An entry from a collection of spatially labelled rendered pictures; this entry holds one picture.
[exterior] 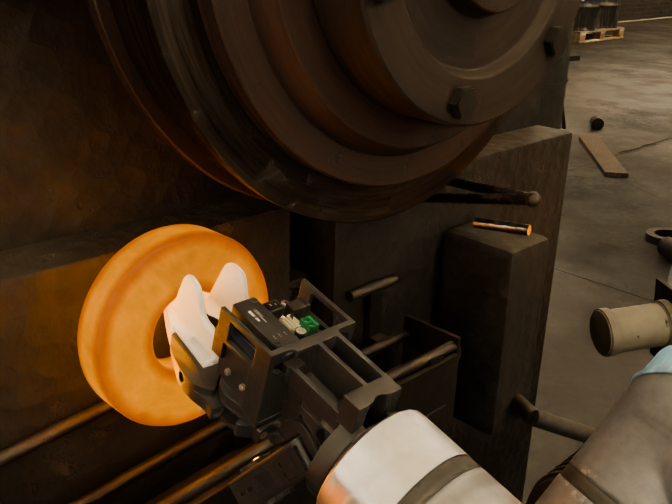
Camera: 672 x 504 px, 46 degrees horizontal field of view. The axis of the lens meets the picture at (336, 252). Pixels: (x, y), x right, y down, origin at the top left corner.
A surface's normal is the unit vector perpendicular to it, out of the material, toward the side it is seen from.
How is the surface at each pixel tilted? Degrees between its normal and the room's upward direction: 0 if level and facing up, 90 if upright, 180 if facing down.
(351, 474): 56
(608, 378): 0
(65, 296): 90
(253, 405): 90
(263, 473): 92
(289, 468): 92
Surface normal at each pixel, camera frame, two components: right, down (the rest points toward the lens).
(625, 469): -0.53, -0.42
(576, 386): 0.03, -0.93
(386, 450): -0.11, -0.65
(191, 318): -0.76, 0.20
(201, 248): 0.69, 0.26
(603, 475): -0.64, -0.53
